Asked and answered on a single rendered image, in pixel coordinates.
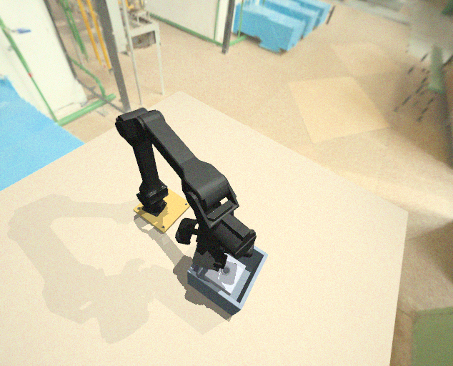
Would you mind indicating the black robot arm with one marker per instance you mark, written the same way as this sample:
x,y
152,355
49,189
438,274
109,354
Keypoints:
x,y
203,185

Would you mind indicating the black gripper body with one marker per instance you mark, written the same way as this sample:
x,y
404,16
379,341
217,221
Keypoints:
x,y
187,228

